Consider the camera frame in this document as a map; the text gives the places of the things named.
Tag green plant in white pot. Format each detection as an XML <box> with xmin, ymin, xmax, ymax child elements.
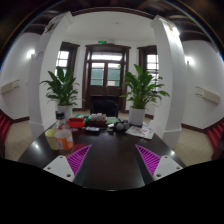
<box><xmin>119</xmin><ymin>63</ymin><xmax>171</xmax><ymax>127</ymax></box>
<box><xmin>39</xmin><ymin>66</ymin><xmax>81</xmax><ymax>121</ymax></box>

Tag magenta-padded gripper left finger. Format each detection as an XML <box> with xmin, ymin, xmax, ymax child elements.
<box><xmin>43</xmin><ymin>143</ymin><xmax>93</xmax><ymax>188</ymax></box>

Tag black chair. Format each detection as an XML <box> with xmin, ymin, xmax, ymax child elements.
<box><xmin>89</xmin><ymin>94</ymin><xmax>120</xmax><ymax>118</ymax></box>

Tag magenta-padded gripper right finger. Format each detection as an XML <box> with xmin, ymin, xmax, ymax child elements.
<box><xmin>134</xmin><ymin>143</ymin><xmax>184</xmax><ymax>186</ymax></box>

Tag green flat book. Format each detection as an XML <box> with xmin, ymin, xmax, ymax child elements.
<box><xmin>106</xmin><ymin>116</ymin><xmax>119</xmax><ymax>125</ymax></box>

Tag dark framed window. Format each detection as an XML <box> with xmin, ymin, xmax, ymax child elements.
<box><xmin>137</xmin><ymin>45</ymin><xmax>160</xmax><ymax>84</ymax></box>
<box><xmin>54</xmin><ymin>41</ymin><xmax>80</xmax><ymax>76</ymax></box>

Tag printed paper magazine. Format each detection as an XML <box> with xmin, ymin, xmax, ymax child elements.
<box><xmin>125</xmin><ymin>124</ymin><xmax>155</xmax><ymax>140</ymax></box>

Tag red carpeted staircase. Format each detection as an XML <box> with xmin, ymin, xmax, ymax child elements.
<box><xmin>0</xmin><ymin>111</ymin><xmax>13</xmax><ymax>141</ymax></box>
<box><xmin>206</xmin><ymin>119</ymin><xmax>224</xmax><ymax>151</ymax></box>

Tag orange drink plastic bottle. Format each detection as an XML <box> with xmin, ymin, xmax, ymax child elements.
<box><xmin>53</xmin><ymin>111</ymin><xmax>75</xmax><ymax>156</ymax></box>

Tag red container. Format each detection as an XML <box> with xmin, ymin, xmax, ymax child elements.
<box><xmin>67</xmin><ymin>117</ymin><xmax>87</xmax><ymax>129</ymax></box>

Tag grey round speakers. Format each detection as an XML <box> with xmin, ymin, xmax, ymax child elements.
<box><xmin>114</xmin><ymin>120</ymin><xmax>132</xmax><ymax>132</ymax></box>

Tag pale yellow cup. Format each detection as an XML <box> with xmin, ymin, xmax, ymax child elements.
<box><xmin>44</xmin><ymin>128</ymin><xmax>58</xmax><ymax>151</ymax></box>

